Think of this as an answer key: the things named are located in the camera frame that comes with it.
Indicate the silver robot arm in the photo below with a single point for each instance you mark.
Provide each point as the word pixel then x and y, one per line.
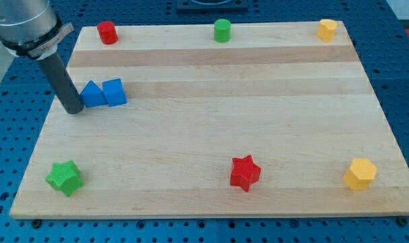
pixel 31 28

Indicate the yellow hexagon block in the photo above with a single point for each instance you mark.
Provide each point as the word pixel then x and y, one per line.
pixel 360 174

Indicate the wooden board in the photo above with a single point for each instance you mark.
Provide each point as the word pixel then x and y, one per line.
pixel 303 108

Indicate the red star block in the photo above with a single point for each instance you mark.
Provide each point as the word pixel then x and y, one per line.
pixel 244 172

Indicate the green cylinder block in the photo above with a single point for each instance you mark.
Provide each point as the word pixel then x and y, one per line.
pixel 222 30

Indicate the blue cube block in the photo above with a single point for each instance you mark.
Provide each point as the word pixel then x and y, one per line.
pixel 114 92

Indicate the blue triangle block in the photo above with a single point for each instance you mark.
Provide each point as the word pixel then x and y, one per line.
pixel 92 95

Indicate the red cylinder block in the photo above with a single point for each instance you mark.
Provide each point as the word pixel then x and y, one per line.
pixel 107 32

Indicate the green star block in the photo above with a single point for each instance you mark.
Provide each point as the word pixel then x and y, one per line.
pixel 65 177

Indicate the yellow heart block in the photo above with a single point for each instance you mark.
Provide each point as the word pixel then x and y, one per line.
pixel 326 30

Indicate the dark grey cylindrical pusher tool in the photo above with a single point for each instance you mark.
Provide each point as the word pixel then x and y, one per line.
pixel 61 83

